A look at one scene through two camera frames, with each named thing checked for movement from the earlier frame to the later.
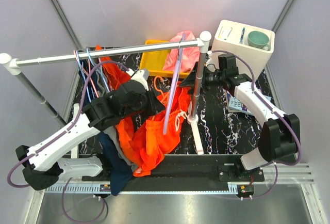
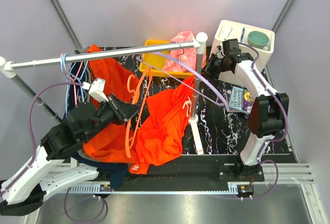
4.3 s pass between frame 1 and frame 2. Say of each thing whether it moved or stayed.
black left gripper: moved
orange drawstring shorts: moved
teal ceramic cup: stayed
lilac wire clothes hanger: moved
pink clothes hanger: moved
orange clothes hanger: moved
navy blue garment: moved
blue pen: stayed
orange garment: moved
